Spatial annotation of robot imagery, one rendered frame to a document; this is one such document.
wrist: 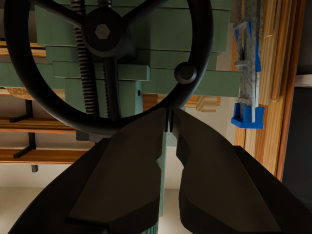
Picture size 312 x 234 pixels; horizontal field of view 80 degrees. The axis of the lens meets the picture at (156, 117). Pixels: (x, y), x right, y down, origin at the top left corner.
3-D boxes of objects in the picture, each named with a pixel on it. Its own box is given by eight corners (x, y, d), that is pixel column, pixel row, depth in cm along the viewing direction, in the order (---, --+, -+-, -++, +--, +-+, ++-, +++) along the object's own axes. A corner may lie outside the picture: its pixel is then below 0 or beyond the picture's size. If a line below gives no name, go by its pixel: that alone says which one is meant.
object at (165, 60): (217, 52, 43) (216, 70, 43) (199, 61, 63) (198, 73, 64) (44, 45, 44) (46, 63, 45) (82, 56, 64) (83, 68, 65)
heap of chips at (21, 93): (32, 87, 47) (34, 103, 47) (62, 86, 60) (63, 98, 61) (-3, 86, 47) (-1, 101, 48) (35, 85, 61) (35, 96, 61)
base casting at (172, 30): (233, 9, 41) (228, 53, 43) (192, 50, 97) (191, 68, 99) (31, 3, 42) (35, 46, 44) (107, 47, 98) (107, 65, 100)
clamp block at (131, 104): (138, 81, 35) (137, 127, 37) (145, 80, 48) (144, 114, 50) (60, 77, 36) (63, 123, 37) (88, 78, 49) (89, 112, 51)
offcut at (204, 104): (197, 94, 50) (195, 110, 50) (204, 95, 46) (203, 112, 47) (209, 94, 51) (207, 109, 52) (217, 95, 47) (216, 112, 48)
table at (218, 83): (265, 69, 34) (260, 102, 35) (217, 74, 64) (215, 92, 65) (-59, 56, 36) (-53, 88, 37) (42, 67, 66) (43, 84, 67)
